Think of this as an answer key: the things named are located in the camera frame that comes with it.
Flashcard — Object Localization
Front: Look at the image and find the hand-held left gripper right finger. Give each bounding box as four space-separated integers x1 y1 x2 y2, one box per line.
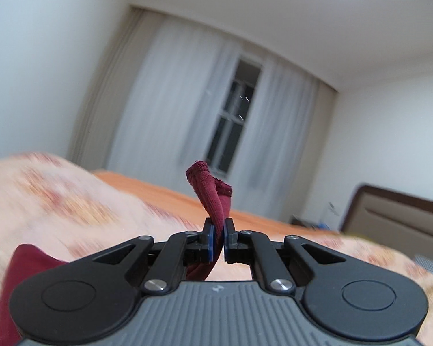
224 218 348 294

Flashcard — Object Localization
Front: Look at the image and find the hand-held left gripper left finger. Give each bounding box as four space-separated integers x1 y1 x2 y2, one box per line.
93 218 217 294

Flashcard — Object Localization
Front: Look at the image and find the dark red small garment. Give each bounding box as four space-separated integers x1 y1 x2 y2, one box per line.
0 160 233 346

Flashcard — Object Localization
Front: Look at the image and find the orange bed sheet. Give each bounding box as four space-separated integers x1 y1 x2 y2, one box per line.
93 169 341 238

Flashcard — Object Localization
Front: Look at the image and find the dark nightstand with clutter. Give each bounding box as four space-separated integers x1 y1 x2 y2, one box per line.
290 202 341 232

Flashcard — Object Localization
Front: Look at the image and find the sheer white curtain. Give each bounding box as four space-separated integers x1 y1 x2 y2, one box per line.
230 59 319 221
106 18 243 185

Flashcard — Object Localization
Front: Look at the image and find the floral peach blanket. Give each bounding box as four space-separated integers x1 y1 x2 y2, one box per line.
0 151 433 346

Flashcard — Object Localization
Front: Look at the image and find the beige drape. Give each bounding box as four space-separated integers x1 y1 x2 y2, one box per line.
68 7 147 169
301 79 339 232

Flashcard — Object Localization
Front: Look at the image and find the brown padded headboard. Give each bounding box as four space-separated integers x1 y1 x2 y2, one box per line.
340 183 433 257

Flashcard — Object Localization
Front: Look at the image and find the window with white frame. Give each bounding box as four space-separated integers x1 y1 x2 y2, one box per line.
205 55 263 185

